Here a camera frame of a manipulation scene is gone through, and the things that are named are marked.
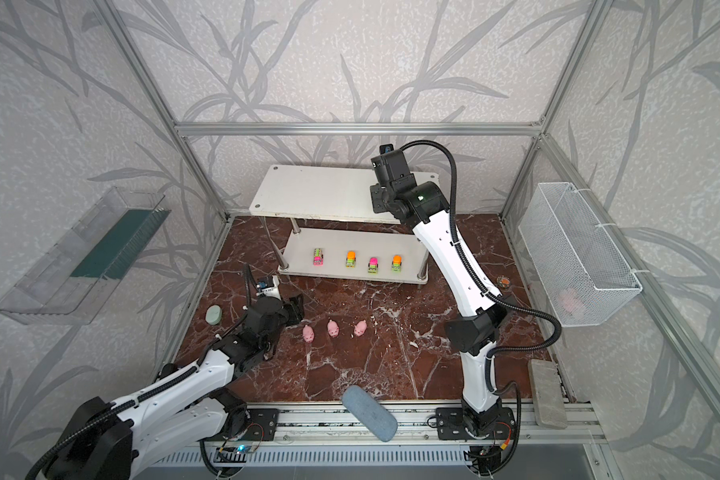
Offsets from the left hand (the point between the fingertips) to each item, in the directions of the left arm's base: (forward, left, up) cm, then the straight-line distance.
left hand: (300, 288), depth 85 cm
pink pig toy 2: (-7, -9, -11) cm, 16 cm away
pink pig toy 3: (-7, -17, -10) cm, 21 cm away
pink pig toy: (-9, -2, -10) cm, 14 cm away
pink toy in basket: (-9, -70, +10) cm, 71 cm away
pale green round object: (-3, +28, -11) cm, 30 cm away
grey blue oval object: (-32, -23, -8) cm, 40 cm away
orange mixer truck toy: (+13, -13, -4) cm, 19 cm away
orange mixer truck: (+12, -28, -4) cm, 31 cm away
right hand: (+17, -25, +25) cm, 40 cm away
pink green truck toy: (+13, -3, -4) cm, 14 cm away
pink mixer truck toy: (+11, -21, -5) cm, 24 cm away
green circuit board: (-37, +9, -11) cm, 40 cm away
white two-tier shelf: (+16, +3, +21) cm, 27 cm away
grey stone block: (-27, -66, -8) cm, 72 cm away
